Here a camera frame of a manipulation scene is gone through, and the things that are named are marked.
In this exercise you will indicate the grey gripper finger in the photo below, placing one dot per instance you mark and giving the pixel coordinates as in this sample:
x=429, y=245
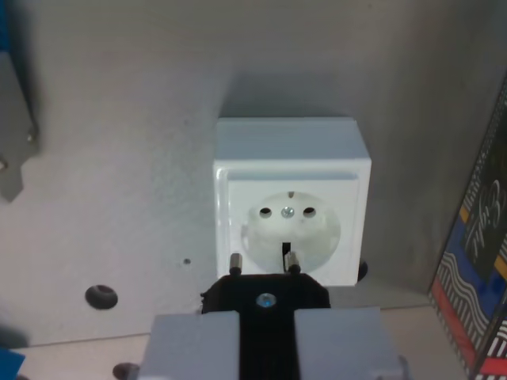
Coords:
x=340, y=348
x=190, y=348

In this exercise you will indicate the black two-pin power plug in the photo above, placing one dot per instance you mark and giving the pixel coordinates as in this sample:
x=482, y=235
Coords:
x=267, y=336

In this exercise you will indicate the patterned blue black carton box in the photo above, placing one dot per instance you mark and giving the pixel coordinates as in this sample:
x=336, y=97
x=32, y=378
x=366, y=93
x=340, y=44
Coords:
x=475, y=277

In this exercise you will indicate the white wall socket box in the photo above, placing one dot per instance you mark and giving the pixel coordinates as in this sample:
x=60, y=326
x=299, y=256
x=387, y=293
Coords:
x=293, y=174

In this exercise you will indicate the blue ribbed wedge grey bracket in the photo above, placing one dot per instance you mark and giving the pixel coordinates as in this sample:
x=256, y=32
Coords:
x=10, y=366

